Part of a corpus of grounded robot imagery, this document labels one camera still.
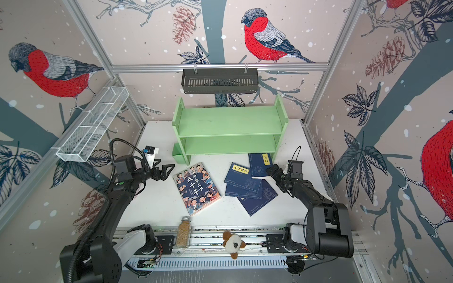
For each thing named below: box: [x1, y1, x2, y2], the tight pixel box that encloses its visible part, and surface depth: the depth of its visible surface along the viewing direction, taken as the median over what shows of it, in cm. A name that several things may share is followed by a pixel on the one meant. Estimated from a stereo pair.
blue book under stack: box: [224, 179, 263, 200], surface depth 89 cm
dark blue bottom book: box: [237, 179, 279, 217], surface depth 87 cm
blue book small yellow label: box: [248, 152, 274, 177], surface depth 99 cm
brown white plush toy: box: [222, 230, 246, 261], surface depth 73 cm
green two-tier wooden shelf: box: [171, 95, 289, 166], surface depth 90 cm
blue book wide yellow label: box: [224, 162, 262, 193], surface depth 94 cm
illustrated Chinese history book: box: [172, 162, 222, 217], surface depth 90 cm
